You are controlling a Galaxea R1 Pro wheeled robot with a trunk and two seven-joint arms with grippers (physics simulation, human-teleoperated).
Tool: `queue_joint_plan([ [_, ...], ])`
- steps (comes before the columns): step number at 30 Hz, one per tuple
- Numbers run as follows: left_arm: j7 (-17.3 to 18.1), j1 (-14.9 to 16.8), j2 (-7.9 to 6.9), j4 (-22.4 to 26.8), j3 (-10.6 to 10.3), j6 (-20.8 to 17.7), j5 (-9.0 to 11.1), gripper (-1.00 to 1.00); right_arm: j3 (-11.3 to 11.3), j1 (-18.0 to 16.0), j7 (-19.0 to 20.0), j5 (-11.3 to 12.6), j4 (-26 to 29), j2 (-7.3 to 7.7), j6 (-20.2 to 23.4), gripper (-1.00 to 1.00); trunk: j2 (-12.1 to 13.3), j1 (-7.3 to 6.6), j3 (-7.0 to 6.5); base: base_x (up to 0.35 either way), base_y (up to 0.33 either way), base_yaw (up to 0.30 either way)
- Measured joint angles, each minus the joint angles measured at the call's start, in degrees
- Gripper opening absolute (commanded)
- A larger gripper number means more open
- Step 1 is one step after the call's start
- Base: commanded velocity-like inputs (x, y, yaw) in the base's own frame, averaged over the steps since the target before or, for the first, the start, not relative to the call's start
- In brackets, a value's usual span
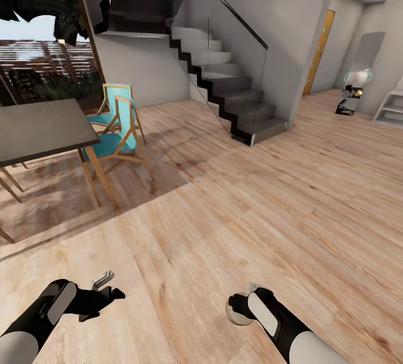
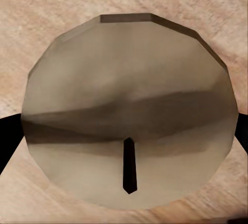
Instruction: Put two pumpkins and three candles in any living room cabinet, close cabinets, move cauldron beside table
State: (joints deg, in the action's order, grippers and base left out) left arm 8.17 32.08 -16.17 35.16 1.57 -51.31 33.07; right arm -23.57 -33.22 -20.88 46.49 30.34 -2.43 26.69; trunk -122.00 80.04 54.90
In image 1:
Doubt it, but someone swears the pillar candle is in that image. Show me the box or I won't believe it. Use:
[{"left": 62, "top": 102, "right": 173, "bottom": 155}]
[{"left": 225, "top": 300, "right": 254, "bottom": 326}]

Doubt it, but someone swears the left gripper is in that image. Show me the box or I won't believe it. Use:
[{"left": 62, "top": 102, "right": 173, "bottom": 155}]
[{"left": 78, "top": 286, "right": 125, "bottom": 322}]

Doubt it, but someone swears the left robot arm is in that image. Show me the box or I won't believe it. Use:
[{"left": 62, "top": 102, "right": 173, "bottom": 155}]
[{"left": 0, "top": 270, "right": 125, "bottom": 364}]

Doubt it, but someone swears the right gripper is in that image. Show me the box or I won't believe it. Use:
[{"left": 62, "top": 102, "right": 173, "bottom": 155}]
[{"left": 228, "top": 293, "right": 252, "bottom": 319}]

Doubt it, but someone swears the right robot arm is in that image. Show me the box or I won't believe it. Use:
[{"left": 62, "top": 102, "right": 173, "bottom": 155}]
[{"left": 228, "top": 281, "right": 352, "bottom": 364}]

